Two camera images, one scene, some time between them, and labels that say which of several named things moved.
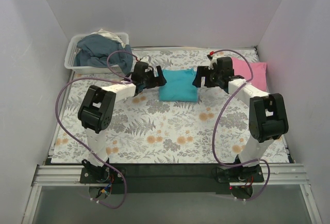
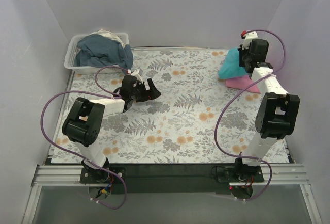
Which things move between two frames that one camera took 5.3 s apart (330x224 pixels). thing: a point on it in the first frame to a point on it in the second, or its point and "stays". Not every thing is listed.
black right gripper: x=203 y=77 to x=244 y=57
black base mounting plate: x=169 y=179 stays
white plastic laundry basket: x=69 y=62 stays
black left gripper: x=155 y=77 to x=145 y=91
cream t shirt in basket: x=109 y=35 stays
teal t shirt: x=179 y=86 to x=230 y=67
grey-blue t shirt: x=96 y=50 stays
